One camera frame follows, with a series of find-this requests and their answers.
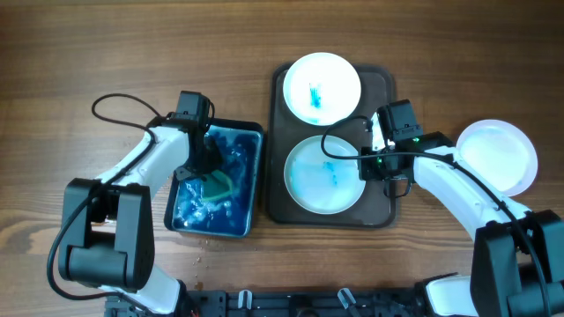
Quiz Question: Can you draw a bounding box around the white plate blue stain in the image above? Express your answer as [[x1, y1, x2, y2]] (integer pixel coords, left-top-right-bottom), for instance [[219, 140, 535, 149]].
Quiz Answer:
[[284, 136, 366, 215], [282, 52, 361, 126]]

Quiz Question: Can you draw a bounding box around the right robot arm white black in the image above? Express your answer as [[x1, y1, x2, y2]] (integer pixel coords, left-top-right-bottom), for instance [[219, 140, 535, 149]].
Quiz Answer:
[[359, 132, 563, 317]]

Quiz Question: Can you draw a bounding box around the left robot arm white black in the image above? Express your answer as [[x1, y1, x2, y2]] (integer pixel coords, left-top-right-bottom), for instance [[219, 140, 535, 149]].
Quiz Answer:
[[47, 114, 219, 316]]

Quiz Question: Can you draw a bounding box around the green yellow sponge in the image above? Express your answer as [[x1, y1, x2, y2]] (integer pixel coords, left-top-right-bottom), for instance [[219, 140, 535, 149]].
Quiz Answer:
[[202, 170, 234, 202]]

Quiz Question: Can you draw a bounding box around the brown serving tray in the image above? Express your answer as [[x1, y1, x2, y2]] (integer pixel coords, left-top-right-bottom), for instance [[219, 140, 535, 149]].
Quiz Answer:
[[264, 63, 399, 230]]

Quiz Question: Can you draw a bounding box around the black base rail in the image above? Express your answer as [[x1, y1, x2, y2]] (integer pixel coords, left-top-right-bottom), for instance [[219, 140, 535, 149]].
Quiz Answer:
[[104, 288, 442, 317]]

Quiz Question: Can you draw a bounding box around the black tray with blue water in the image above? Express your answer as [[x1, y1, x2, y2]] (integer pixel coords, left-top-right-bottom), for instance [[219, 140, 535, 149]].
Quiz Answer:
[[164, 119, 263, 238]]

